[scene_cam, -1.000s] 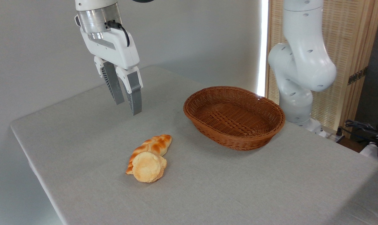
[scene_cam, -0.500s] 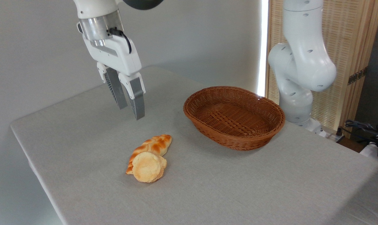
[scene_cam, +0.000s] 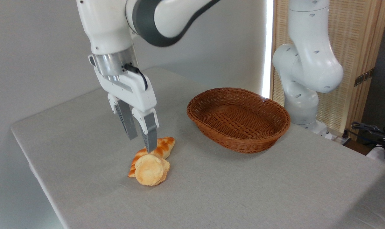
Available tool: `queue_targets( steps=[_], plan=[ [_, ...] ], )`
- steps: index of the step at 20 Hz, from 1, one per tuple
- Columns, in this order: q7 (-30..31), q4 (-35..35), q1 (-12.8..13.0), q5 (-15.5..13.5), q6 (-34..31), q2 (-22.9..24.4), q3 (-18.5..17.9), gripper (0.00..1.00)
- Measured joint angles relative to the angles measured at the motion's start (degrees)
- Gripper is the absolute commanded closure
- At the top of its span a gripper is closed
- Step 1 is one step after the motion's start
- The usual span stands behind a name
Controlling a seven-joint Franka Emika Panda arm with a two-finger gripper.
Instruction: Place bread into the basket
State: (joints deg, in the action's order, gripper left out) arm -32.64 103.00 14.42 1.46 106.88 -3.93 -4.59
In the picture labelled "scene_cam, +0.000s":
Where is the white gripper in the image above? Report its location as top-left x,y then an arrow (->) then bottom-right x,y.
94,68 -> 159,153

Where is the round golden bread bun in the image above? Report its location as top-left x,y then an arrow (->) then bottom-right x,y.
134,154 -> 170,186

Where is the braided bread loaf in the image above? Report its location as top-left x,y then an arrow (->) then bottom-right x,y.
128,137 -> 175,178

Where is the brown wicker basket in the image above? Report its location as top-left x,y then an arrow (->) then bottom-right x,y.
186,87 -> 291,154

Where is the grey tablecloth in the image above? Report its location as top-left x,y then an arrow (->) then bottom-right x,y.
10,67 -> 385,229

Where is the white power strip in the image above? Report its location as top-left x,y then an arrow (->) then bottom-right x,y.
327,133 -> 352,145

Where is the metal screen hinge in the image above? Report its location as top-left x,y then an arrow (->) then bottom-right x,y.
354,67 -> 375,87

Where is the bamboo folding screen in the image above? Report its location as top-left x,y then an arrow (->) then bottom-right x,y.
270,0 -> 385,134

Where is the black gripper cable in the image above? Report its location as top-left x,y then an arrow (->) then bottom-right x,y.
122,64 -> 148,91

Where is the black cable bundle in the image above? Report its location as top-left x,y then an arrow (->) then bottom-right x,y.
342,121 -> 385,150

